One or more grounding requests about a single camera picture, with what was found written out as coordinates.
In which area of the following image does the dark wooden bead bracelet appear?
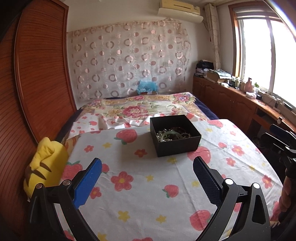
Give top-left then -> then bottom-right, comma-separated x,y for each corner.
171,126 -> 193,141

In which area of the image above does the white pearl necklace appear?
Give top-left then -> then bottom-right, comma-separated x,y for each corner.
155,128 -> 173,142

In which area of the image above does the green jade bangle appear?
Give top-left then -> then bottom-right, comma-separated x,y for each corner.
159,131 -> 183,142

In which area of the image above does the black jewelry box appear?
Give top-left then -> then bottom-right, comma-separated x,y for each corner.
150,114 -> 202,157

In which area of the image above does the person's right hand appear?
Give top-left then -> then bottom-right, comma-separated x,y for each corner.
279,176 -> 295,212

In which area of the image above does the brown wooden side cabinet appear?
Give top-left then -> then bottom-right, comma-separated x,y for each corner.
192,76 -> 295,139

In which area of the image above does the yellow plush toy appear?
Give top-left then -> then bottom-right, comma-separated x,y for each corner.
23,137 -> 69,199

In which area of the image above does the strawberry print white cloth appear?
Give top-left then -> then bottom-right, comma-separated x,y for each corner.
62,120 -> 282,240

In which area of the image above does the pink bottle on cabinet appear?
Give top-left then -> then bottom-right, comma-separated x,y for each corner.
244,77 -> 253,93

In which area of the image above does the floral bed quilt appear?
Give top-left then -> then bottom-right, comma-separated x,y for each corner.
77,92 -> 209,123

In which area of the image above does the wooden framed window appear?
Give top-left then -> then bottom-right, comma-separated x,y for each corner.
229,1 -> 295,105

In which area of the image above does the clutter pile on cabinet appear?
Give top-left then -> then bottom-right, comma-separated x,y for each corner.
195,60 -> 232,83

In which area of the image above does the blue plush toy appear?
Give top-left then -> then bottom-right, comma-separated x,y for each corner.
137,80 -> 159,95

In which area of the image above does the circle pattern sheer curtain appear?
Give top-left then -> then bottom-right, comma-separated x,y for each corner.
67,20 -> 191,104

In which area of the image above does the white air conditioner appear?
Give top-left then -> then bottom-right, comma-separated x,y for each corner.
158,0 -> 203,24

